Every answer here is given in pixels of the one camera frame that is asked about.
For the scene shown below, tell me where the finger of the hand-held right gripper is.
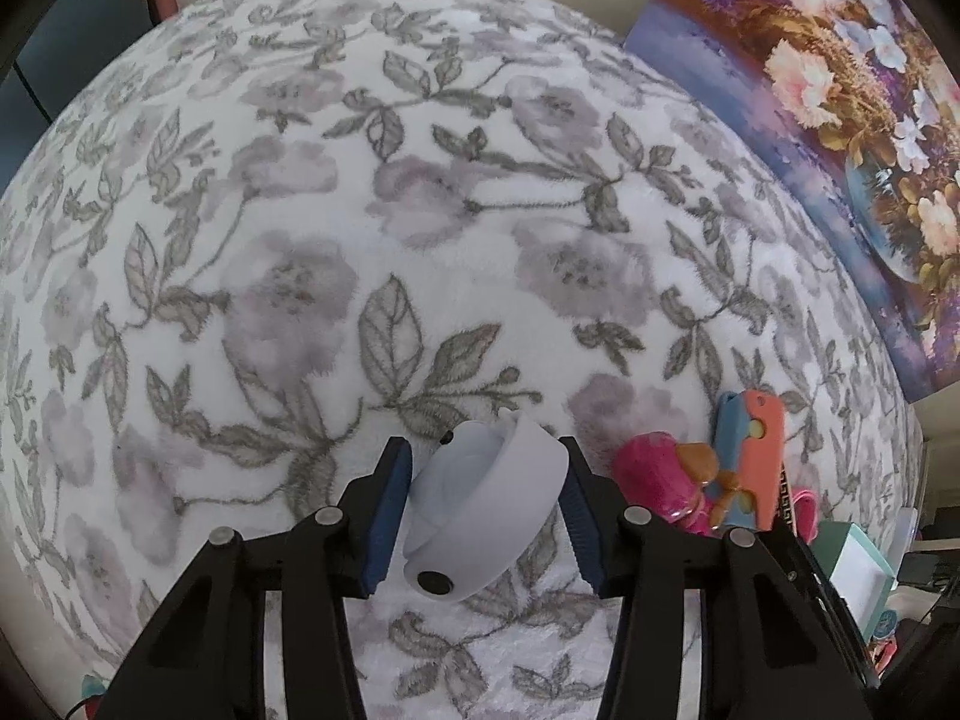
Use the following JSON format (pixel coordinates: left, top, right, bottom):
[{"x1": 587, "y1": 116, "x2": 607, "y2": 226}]
[{"x1": 776, "y1": 517, "x2": 884, "y2": 691}]

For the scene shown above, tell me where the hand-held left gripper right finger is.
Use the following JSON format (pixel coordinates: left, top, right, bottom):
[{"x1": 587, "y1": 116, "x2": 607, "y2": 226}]
[{"x1": 559, "y1": 435, "x2": 875, "y2": 720}]

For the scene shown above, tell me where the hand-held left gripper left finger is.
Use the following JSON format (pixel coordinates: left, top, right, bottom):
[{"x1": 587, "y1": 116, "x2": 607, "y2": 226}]
[{"x1": 94, "y1": 435, "x2": 415, "y2": 720}]

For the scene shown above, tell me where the teal cardboard box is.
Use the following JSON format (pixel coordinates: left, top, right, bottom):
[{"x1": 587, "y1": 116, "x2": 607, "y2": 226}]
[{"x1": 814, "y1": 521, "x2": 899, "y2": 642}]

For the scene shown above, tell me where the white plastic toy piece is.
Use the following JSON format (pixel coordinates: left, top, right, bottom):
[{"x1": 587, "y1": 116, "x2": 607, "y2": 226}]
[{"x1": 403, "y1": 411, "x2": 569, "y2": 602}]

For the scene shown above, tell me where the pink doll figure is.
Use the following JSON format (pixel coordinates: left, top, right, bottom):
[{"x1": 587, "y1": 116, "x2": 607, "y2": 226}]
[{"x1": 611, "y1": 431, "x2": 740, "y2": 537}]

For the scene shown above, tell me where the orange and blue plastic toy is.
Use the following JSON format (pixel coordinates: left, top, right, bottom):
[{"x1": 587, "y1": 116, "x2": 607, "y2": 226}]
[{"x1": 709, "y1": 390, "x2": 787, "y2": 533}]

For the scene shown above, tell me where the floral printed blanket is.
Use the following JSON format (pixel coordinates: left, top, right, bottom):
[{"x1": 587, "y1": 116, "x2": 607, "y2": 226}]
[{"x1": 0, "y1": 0, "x2": 927, "y2": 720}]

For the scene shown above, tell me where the floral painting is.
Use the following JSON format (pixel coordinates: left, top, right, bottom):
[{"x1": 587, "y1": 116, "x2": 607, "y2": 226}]
[{"x1": 622, "y1": 0, "x2": 960, "y2": 402}]

